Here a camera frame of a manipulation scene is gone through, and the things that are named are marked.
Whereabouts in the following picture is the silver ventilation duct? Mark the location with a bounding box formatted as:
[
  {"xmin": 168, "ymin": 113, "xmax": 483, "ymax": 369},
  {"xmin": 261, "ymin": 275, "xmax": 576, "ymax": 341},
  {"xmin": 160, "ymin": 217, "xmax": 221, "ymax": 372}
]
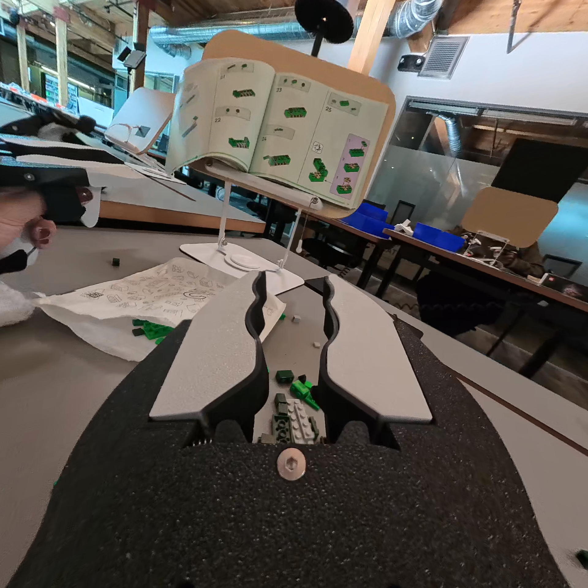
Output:
[
  {"xmin": 433, "ymin": 114, "xmax": 463, "ymax": 158},
  {"xmin": 149, "ymin": 0, "xmax": 444, "ymax": 45}
]

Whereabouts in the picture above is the brick instruction booklet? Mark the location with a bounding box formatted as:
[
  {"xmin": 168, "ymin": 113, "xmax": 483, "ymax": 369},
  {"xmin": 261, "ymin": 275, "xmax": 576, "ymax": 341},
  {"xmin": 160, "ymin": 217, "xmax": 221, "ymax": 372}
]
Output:
[{"xmin": 164, "ymin": 57, "xmax": 390, "ymax": 210}]

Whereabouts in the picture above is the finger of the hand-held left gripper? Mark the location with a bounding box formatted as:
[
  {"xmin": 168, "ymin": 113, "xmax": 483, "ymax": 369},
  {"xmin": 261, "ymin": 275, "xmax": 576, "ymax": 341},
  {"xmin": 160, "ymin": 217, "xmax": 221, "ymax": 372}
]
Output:
[
  {"xmin": 69, "ymin": 161, "xmax": 152, "ymax": 172},
  {"xmin": 0, "ymin": 136, "xmax": 126, "ymax": 164}
]

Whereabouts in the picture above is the black wall monitor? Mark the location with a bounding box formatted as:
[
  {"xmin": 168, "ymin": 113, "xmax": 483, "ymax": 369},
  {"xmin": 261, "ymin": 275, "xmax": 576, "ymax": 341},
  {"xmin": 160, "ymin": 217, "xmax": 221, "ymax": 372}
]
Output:
[{"xmin": 491, "ymin": 138, "xmax": 588, "ymax": 204}]

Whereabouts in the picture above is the black floor lamp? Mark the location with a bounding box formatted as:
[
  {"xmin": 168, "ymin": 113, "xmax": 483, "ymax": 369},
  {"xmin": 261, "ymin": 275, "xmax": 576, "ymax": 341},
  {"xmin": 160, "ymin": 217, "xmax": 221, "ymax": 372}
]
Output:
[{"xmin": 294, "ymin": 0, "xmax": 355, "ymax": 58}]

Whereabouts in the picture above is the person's left hand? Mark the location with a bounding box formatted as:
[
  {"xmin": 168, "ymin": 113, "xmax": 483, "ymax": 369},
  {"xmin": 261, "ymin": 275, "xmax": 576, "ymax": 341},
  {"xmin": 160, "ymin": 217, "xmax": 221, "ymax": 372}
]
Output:
[{"xmin": 0, "ymin": 186, "xmax": 95, "ymax": 260}]

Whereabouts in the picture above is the grey green brick assembly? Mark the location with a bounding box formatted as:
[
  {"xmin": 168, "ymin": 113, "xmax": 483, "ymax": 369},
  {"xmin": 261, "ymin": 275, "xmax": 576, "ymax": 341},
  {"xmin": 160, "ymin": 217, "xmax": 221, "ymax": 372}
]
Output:
[{"xmin": 258, "ymin": 390, "xmax": 322, "ymax": 444}]

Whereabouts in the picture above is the black studio light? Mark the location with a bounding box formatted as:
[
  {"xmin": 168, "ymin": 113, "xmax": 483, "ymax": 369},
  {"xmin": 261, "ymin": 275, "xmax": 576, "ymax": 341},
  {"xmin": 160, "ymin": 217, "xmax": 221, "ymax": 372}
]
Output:
[{"xmin": 116, "ymin": 45, "xmax": 148, "ymax": 89}]

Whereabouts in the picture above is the wooden post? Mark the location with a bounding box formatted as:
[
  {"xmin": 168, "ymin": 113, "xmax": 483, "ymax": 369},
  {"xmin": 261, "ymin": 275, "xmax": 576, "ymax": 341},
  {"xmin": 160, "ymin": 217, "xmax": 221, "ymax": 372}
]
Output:
[{"xmin": 348, "ymin": 0, "xmax": 397, "ymax": 75}]

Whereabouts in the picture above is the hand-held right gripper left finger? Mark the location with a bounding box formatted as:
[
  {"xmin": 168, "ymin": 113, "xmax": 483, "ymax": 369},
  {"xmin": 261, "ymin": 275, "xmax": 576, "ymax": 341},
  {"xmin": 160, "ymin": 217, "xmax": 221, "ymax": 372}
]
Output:
[{"xmin": 149, "ymin": 271, "xmax": 270, "ymax": 439}]

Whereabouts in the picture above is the white printed paper bag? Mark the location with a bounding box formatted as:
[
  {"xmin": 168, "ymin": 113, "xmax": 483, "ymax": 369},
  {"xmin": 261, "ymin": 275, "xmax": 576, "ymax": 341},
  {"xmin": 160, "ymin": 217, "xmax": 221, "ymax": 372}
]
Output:
[{"xmin": 36, "ymin": 257, "xmax": 287, "ymax": 362}]

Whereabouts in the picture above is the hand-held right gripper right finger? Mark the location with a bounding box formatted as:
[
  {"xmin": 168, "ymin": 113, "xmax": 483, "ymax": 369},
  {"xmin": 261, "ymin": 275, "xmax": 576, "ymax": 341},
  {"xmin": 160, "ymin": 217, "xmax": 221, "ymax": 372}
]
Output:
[{"xmin": 318, "ymin": 275, "xmax": 433, "ymax": 439}]

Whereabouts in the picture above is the wooden book stand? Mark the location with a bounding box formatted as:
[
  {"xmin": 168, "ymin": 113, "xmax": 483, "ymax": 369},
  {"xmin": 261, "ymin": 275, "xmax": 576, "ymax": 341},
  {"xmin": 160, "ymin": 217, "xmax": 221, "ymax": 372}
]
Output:
[
  {"xmin": 105, "ymin": 87, "xmax": 176, "ymax": 155},
  {"xmin": 461, "ymin": 186, "xmax": 560, "ymax": 258},
  {"xmin": 178, "ymin": 30, "xmax": 397, "ymax": 296}
]

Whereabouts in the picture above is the wall vent grille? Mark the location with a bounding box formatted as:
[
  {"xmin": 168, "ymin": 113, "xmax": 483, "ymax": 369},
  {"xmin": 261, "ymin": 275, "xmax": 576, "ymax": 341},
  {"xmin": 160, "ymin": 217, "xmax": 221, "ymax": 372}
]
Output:
[{"xmin": 417, "ymin": 35, "xmax": 470, "ymax": 80}]

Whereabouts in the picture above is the blue storage bin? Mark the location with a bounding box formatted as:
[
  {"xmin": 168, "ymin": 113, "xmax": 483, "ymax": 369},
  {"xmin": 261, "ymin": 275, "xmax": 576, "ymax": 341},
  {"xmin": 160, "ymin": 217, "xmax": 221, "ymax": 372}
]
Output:
[
  {"xmin": 342, "ymin": 202, "xmax": 394, "ymax": 238},
  {"xmin": 413, "ymin": 222, "xmax": 466, "ymax": 253}
]

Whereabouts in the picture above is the white fluffy cloth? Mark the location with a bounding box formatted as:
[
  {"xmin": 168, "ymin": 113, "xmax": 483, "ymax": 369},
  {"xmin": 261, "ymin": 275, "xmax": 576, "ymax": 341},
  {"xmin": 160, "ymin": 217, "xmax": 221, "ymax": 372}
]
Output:
[{"xmin": 0, "ymin": 280, "xmax": 37, "ymax": 328}]

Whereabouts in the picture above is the long wooden-edged table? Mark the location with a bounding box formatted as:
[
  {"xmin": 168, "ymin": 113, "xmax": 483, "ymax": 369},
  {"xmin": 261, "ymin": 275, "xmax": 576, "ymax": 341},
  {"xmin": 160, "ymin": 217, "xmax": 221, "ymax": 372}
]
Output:
[{"xmin": 340, "ymin": 216, "xmax": 588, "ymax": 379}]

